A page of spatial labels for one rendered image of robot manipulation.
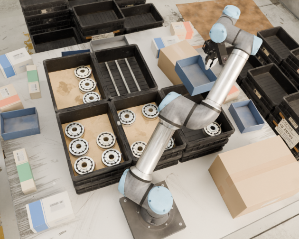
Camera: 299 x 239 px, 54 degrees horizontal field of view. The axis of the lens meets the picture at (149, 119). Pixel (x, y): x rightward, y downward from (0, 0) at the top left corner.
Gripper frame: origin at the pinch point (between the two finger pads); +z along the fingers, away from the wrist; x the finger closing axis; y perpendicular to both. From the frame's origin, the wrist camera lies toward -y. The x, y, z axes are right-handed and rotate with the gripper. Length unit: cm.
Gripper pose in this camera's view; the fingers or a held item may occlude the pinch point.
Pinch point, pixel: (208, 68)
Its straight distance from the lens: 162.9
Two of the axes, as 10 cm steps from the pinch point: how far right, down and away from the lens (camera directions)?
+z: -1.8, 5.8, 8.0
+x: -9.1, 2.1, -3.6
